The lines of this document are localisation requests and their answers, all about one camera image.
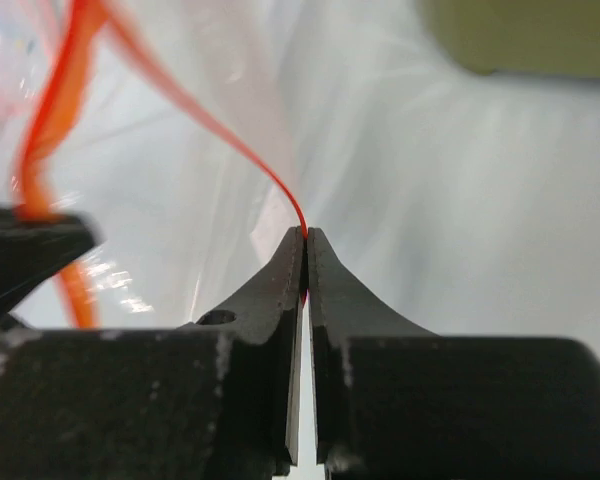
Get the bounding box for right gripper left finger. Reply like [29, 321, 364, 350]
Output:
[0, 228, 305, 479]

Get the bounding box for olive green plastic bin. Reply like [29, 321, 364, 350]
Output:
[416, 0, 600, 79]

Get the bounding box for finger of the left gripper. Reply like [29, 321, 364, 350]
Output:
[0, 205, 97, 313]

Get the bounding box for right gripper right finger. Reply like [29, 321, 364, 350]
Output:
[307, 228, 600, 479]

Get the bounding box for clear orange-zipper bag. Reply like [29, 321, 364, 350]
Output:
[0, 0, 461, 331]

